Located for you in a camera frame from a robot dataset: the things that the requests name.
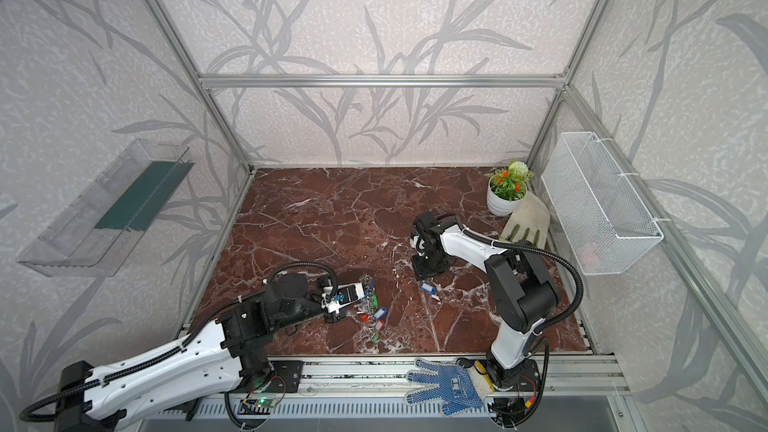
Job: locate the beige work glove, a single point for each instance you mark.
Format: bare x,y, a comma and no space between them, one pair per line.
529,221

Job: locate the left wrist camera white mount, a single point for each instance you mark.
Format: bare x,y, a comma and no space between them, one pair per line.
355,292

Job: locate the blue key tag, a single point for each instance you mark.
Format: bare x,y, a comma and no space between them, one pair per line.
430,289

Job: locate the white potted flower plant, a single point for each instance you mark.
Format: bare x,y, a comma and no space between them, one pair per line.
507,187

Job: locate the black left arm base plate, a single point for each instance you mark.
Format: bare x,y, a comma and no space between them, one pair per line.
285,378

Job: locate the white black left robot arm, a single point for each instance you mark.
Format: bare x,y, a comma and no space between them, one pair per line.
225,353

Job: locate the clear plastic wall tray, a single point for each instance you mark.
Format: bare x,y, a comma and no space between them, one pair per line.
94,235

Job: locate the steel key ring disc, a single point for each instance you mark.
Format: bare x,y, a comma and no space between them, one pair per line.
370,311

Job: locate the blue dotted work glove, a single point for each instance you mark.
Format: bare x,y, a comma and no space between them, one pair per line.
455,388

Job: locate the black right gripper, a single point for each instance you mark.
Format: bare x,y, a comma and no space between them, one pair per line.
424,263

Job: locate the white wire mesh basket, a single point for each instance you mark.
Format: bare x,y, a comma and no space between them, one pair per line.
608,226

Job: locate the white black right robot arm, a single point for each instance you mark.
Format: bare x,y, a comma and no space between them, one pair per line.
521,285

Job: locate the green circuit board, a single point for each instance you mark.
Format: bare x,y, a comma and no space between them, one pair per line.
255,406

